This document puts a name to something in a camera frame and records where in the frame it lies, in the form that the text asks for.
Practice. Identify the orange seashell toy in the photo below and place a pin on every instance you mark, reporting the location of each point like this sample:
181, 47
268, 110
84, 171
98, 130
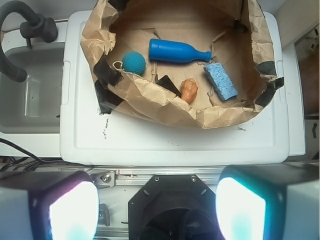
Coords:
189, 90

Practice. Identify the blue plastic bottle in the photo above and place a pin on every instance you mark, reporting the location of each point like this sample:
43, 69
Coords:
175, 52

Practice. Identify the white plastic bin lid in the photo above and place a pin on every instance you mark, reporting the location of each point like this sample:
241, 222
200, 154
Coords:
116, 139

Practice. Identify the blue sponge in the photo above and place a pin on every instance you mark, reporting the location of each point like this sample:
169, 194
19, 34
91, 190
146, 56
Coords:
220, 80

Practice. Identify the teal textured ball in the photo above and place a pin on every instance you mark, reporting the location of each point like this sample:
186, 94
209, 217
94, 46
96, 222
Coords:
134, 62

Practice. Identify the aluminium rail frame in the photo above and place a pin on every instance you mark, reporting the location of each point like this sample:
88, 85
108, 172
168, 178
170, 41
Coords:
108, 177

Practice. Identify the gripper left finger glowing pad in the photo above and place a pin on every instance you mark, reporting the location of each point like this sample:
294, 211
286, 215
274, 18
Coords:
53, 205

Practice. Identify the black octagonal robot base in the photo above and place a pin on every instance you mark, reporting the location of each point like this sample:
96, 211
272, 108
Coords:
173, 207

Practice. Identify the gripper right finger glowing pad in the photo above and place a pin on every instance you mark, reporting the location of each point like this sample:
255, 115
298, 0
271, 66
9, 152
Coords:
269, 202

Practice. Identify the dark grey faucet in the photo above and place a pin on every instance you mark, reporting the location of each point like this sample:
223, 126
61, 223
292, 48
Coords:
34, 26

